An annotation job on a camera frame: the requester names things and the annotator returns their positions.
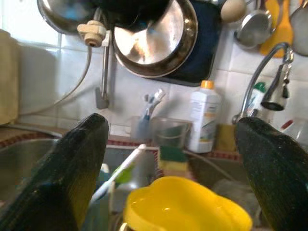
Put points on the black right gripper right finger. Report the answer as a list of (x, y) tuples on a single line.
[(276, 168)]

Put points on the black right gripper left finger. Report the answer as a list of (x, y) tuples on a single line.
[(60, 180)]

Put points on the yellow plastic cup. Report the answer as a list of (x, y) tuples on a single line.
[(187, 204)]

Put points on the chrome kitchen faucet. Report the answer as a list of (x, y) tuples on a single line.
[(274, 96)]

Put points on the stainless steel sink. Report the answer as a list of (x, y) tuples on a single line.
[(19, 163)]

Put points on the yellow cleaning cloth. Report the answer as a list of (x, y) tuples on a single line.
[(226, 137)]

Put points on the white green dish brush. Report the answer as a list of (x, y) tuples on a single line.
[(125, 166)]

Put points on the white bottle green label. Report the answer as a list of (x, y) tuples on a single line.
[(258, 93)]

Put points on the white bottle orange cap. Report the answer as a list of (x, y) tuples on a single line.
[(204, 115)]

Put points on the clear brush holder cup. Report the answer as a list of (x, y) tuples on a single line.
[(140, 130)]

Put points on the green yellow sponge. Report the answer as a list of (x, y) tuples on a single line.
[(173, 154)]

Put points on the clear plastic container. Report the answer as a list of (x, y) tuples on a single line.
[(170, 130)]

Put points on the grey steel pipe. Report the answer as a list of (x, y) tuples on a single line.
[(105, 72)]

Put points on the blue white toothbrush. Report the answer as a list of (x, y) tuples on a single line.
[(154, 98)]

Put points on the yellow plastic spatula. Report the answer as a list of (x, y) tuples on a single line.
[(281, 29)]

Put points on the dark blue baking tray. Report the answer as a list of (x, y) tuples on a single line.
[(204, 48)]

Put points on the hanging steel ladle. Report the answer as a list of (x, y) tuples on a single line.
[(255, 29)]

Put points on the hanging steel utensil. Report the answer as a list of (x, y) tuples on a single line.
[(302, 26)]

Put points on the cream water valve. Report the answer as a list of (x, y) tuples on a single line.
[(92, 31)]

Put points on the beige wooden spoon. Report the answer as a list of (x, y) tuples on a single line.
[(233, 10)]

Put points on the hanging steel bowl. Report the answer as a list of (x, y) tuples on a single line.
[(62, 14)]

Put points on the hanging steel pan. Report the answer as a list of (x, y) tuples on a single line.
[(156, 41)]

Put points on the black frying pan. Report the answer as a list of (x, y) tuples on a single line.
[(134, 9)]

